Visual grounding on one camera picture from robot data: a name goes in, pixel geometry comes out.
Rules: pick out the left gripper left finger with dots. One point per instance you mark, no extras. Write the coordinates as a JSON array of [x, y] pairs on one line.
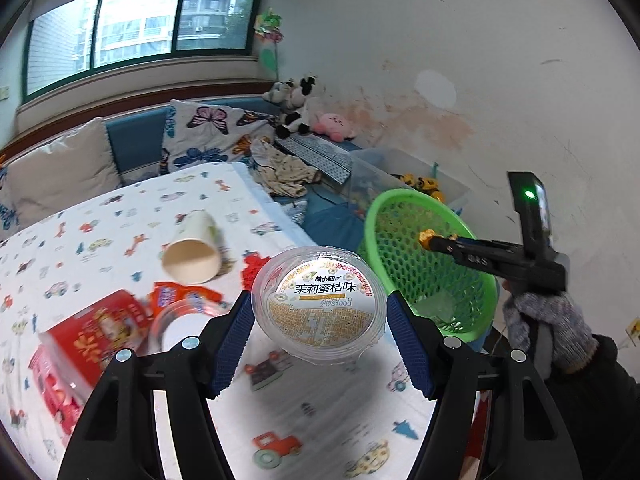
[[116, 435]]

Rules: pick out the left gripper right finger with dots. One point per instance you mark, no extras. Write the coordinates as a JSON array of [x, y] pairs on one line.
[[525, 436]]

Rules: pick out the pink cookie box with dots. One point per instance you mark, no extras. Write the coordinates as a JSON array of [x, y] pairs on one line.
[[64, 407]]

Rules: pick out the clear round lidded container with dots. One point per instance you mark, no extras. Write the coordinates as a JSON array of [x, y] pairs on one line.
[[180, 320]]

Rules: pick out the white paper cup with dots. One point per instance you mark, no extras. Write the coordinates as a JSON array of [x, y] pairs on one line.
[[193, 256]]

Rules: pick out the clear jelly cup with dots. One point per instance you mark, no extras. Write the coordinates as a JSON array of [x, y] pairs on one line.
[[323, 305]]

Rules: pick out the yellow wrapper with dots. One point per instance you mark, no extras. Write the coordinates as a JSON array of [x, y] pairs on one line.
[[431, 241]]

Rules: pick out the grey knit gloved hand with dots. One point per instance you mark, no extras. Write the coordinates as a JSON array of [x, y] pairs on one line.
[[551, 330]]

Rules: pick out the green plastic basket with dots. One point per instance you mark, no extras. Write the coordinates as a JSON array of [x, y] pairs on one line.
[[461, 301]]

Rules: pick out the red plastic bucket cup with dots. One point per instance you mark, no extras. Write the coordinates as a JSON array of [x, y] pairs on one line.
[[82, 345]]

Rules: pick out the yellow toy excavator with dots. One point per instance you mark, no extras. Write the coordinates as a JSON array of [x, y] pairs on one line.
[[425, 185]]

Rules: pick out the orange snack wrapper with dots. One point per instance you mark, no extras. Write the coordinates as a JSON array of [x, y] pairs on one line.
[[166, 293]]

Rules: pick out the cartoon print table cloth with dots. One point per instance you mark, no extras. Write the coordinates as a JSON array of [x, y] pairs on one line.
[[280, 418]]

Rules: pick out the clear plastic storage bin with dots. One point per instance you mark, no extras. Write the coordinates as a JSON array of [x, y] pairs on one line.
[[377, 170]]

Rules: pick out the blue sofa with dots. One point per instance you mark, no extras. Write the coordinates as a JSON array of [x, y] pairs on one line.
[[136, 138]]

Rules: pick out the red foam fruit net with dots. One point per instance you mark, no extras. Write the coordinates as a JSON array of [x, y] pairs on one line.
[[253, 263]]

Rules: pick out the grey patterned cloth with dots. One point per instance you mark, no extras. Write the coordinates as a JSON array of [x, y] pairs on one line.
[[330, 159]]

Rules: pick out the left butterfly print pillow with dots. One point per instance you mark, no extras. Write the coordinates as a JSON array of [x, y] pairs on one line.
[[8, 215]]

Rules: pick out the butterfly print pillow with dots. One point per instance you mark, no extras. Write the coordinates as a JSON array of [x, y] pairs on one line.
[[195, 133], [8, 215]]

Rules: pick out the pink plush toy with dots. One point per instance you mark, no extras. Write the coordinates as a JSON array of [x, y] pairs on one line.
[[335, 127]]

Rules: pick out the beige crumpled clothes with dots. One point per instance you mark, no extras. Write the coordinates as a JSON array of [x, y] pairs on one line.
[[281, 174]]

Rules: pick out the beige cushion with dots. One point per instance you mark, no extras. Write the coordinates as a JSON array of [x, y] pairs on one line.
[[72, 168]]

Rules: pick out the black white plush cow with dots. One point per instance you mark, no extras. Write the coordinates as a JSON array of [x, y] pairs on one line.
[[295, 98]]

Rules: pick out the colourful pinwheel decoration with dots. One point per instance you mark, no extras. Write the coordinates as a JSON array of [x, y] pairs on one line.
[[267, 30]]

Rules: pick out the window with green frame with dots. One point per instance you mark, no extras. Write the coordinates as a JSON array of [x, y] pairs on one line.
[[85, 37]]

